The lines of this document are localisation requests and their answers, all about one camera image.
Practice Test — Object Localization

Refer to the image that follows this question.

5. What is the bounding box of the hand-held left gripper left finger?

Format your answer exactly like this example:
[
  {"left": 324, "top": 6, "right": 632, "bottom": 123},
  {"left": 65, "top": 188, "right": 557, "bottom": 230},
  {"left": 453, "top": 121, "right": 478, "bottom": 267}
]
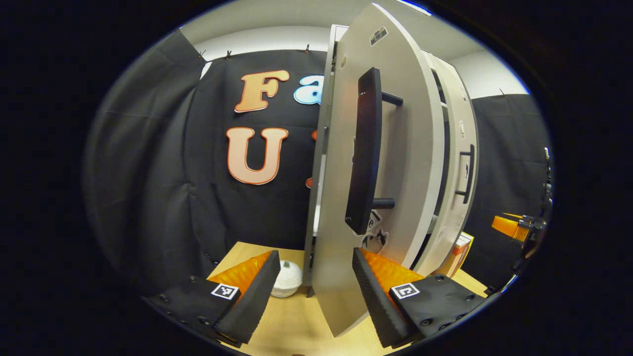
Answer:
[{"left": 140, "top": 250, "right": 281, "bottom": 349}]

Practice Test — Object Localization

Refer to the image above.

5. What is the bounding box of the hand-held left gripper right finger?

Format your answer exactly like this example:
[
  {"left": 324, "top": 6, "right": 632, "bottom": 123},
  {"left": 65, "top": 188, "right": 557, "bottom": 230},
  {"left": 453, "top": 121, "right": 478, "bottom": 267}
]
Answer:
[{"left": 352, "top": 247, "right": 488, "bottom": 349}]

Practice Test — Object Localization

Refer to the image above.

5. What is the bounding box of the white cabinet door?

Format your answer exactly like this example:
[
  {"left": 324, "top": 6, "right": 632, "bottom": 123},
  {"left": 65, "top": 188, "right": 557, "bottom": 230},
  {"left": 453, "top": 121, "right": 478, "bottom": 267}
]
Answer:
[
  {"left": 312, "top": 2, "right": 446, "bottom": 338},
  {"left": 418, "top": 52, "right": 479, "bottom": 277}
]

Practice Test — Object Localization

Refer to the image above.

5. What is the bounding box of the white shoe cabinet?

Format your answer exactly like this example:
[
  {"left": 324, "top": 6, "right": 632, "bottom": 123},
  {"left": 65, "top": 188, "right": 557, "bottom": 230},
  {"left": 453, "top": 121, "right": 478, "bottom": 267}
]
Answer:
[{"left": 303, "top": 24, "right": 480, "bottom": 297}]

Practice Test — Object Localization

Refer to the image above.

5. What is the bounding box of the white round object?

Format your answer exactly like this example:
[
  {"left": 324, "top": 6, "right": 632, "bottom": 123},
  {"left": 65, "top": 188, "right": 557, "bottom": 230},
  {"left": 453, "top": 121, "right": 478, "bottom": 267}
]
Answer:
[{"left": 271, "top": 261, "right": 303, "bottom": 298}]

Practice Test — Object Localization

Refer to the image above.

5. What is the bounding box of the white and orange book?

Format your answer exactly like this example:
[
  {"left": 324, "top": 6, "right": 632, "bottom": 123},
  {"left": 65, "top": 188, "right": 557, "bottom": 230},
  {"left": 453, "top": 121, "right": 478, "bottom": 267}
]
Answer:
[{"left": 448, "top": 232, "right": 474, "bottom": 277}]

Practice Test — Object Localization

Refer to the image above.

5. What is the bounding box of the black backdrop cloth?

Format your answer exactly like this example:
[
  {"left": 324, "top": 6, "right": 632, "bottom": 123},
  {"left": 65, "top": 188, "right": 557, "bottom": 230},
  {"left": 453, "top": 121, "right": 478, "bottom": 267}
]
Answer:
[{"left": 82, "top": 30, "right": 552, "bottom": 297}]

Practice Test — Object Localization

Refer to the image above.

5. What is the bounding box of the ceiling light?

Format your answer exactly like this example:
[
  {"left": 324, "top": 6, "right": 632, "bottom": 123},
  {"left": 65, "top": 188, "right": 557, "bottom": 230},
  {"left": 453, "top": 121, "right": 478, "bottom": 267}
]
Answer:
[{"left": 396, "top": 0, "right": 432, "bottom": 15}]

